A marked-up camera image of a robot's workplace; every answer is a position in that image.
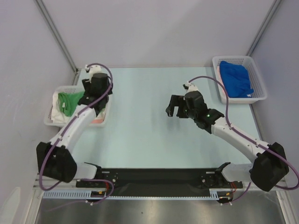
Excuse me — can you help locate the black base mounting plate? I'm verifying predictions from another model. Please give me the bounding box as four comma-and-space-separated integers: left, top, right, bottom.
76, 168, 232, 197

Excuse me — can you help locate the purple cable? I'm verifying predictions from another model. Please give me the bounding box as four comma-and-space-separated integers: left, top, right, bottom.
188, 76, 299, 206
38, 63, 115, 212

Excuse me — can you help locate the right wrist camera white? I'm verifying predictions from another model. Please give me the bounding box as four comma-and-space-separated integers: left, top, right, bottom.
183, 82, 199, 93

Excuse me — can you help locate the light pink towel in basket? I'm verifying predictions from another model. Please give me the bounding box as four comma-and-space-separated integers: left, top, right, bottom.
216, 65, 226, 96

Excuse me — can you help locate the aluminium corner post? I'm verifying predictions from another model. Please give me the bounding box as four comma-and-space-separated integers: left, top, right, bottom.
33, 0, 78, 73
246, 0, 284, 56

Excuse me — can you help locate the pink terry towel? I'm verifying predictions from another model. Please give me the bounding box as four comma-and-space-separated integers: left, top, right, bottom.
92, 112, 106, 124

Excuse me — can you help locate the green towel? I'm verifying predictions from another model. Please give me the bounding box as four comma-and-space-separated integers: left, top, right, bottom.
58, 91, 84, 117

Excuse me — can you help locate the right aluminium corner post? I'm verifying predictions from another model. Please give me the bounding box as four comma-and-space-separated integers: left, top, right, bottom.
246, 0, 284, 56

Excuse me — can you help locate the empty white plastic basket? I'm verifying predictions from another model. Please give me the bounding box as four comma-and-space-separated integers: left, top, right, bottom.
44, 85, 113, 128

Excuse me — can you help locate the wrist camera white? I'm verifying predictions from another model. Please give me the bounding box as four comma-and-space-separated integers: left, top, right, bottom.
85, 65, 102, 79
183, 82, 199, 93

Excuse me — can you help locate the blue towel in basket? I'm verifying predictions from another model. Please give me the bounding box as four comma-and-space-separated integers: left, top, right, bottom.
219, 61, 254, 98

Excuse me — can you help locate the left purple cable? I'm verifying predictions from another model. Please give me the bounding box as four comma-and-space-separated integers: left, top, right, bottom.
38, 63, 115, 212

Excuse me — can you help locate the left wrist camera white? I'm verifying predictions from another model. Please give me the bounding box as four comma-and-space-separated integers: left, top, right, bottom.
85, 65, 102, 79

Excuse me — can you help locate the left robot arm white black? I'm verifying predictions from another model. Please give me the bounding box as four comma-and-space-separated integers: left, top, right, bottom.
36, 72, 113, 187

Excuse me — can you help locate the white slotted cable duct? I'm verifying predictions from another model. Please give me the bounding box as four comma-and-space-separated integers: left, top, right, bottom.
43, 189, 228, 200

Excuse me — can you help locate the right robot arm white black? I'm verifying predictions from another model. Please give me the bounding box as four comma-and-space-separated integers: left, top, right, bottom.
165, 91, 289, 192

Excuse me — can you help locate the left aluminium corner post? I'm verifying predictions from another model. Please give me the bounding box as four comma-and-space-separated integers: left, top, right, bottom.
33, 0, 78, 73

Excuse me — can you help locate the white basket with towels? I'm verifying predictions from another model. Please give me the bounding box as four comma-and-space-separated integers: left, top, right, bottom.
212, 56, 267, 104

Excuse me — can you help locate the white towel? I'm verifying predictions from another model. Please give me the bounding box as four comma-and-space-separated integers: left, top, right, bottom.
50, 92, 106, 123

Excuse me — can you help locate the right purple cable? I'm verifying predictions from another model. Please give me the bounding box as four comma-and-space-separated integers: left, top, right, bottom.
188, 76, 299, 206

